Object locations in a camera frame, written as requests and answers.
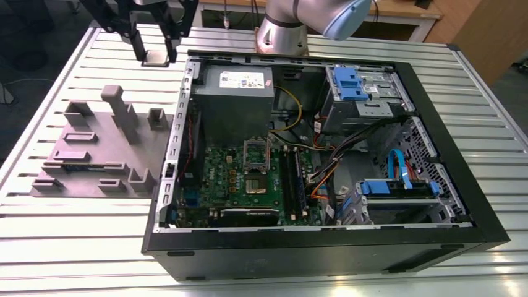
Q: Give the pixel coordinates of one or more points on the grey power supply unit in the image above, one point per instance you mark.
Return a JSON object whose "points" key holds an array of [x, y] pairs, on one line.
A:
{"points": [[231, 111]]}

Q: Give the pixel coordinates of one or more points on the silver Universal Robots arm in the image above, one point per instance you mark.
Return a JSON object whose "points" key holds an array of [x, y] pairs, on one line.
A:
{"points": [[281, 34]]}

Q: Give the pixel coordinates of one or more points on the hard disk in blue carrier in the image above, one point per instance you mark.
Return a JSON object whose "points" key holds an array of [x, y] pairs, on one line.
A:
{"points": [[378, 187]]}

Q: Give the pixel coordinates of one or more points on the black graphics card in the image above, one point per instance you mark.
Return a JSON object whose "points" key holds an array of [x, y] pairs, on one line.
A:
{"points": [[247, 215]]}

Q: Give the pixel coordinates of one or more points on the tall metal drive cage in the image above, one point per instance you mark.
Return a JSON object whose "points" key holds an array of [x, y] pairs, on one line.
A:
{"points": [[371, 111]]}

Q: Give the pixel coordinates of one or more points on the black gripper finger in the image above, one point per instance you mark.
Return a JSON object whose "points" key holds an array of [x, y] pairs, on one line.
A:
{"points": [[182, 18], [115, 18]]}

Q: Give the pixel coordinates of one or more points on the green motherboard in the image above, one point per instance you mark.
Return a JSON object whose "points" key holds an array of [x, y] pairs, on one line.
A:
{"points": [[255, 201]]}

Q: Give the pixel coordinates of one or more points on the silver CPU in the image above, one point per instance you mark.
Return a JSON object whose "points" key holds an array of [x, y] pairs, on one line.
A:
{"points": [[157, 57]]}

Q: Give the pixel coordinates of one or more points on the grey parts rack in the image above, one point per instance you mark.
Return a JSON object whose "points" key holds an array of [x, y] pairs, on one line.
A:
{"points": [[107, 145]]}

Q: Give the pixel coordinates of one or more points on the black RAM slot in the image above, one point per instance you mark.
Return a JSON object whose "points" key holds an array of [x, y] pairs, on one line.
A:
{"points": [[286, 179]]}

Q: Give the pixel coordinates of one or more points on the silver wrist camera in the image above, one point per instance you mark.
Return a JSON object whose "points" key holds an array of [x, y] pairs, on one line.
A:
{"points": [[150, 2]]}

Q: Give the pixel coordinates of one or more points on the blue drive bracket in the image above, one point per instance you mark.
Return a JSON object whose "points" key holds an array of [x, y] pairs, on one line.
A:
{"points": [[351, 83]]}

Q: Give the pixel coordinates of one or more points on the black open PC case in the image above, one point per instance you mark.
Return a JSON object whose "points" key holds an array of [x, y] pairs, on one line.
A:
{"points": [[289, 256]]}

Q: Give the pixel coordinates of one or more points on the brown wooden cabinet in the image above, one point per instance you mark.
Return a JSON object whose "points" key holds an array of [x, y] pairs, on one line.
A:
{"points": [[487, 31]]}

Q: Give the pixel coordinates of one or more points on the light wooden desk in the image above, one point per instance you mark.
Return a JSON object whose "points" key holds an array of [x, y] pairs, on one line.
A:
{"points": [[413, 15]]}

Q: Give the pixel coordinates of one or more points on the low metal disk bay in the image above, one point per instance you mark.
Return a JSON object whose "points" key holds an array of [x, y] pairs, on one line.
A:
{"points": [[359, 210]]}

